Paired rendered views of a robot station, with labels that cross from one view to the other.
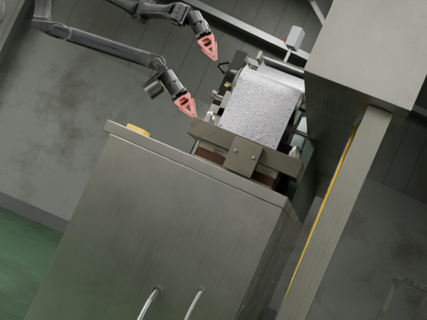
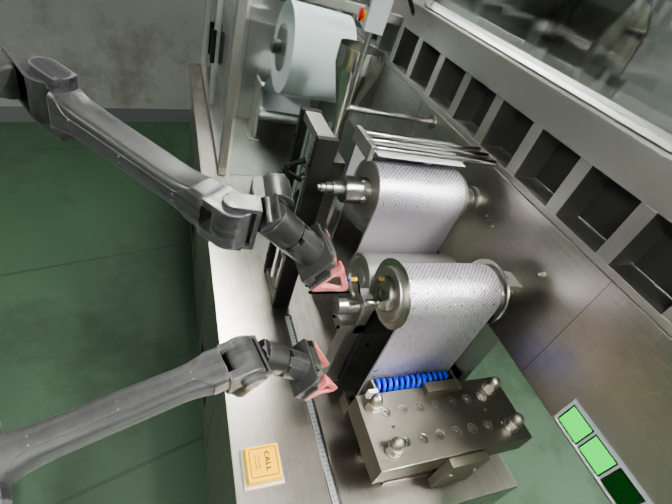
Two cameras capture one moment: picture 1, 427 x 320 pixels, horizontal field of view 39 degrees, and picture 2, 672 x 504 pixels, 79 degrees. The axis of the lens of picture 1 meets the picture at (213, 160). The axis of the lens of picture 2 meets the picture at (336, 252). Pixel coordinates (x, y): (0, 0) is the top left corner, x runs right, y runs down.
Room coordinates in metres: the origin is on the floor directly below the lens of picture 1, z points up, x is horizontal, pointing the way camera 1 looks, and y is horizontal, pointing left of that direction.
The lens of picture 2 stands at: (1.89, 0.56, 1.80)
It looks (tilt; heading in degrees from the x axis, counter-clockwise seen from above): 38 degrees down; 318
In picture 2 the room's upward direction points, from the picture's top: 21 degrees clockwise
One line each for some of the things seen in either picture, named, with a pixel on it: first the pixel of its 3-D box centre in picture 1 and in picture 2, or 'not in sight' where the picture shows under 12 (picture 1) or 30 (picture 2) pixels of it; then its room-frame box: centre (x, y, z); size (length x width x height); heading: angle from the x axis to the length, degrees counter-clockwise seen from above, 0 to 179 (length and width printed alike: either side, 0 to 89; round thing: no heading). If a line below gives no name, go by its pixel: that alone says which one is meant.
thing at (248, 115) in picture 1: (253, 122); (425, 350); (2.18, -0.08, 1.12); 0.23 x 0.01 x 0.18; 78
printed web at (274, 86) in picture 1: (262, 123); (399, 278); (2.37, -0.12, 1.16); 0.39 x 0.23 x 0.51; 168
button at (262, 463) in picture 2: (137, 131); (262, 463); (2.16, 0.29, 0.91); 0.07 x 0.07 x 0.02; 78
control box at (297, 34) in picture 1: (293, 38); (374, 6); (2.80, -0.11, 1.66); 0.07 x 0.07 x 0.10; 65
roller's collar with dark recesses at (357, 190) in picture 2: not in sight; (353, 189); (2.52, 0.00, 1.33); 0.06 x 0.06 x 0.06; 78
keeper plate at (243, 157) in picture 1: (243, 157); (458, 470); (1.96, -0.09, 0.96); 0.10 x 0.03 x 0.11; 78
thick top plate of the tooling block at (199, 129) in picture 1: (246, 150); (440, 423); (2.06, -0.09, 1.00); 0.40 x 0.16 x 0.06; 78
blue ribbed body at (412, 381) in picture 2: not in sight; (412, 381); (2.16, -0.07, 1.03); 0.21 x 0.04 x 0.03; 78
